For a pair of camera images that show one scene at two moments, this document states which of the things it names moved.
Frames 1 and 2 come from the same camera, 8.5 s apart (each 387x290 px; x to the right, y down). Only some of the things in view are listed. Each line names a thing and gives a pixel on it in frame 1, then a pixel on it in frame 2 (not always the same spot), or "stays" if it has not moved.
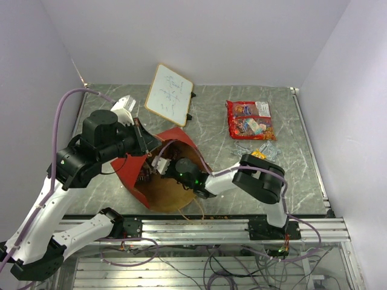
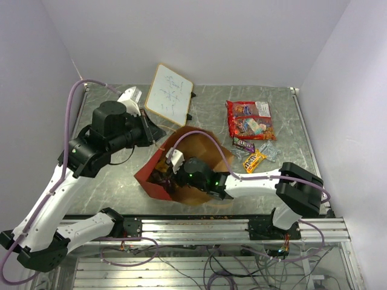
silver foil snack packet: (270, 151) stays
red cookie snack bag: (250, 120) stays
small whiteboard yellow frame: (169, 95) stays
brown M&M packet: (169, 149) -> (163, 177)
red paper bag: (159, 193) -> (191, 142)
